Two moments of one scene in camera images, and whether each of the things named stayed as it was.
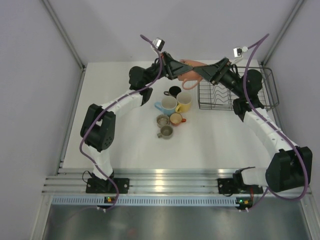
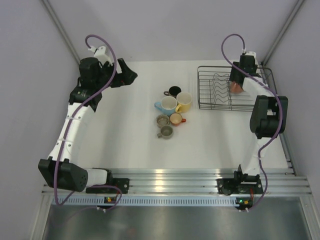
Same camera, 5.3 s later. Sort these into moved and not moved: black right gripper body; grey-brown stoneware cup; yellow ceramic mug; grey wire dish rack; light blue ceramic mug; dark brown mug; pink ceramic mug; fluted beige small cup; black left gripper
Moved: pink ceramic mug; black left gripper; black right gripper body
Not moved: dark brown mug; fluted beige small cup; light blue ceramic mug; grey-brown stoneware cup; yellow ceramic mug; grey wire dish rack
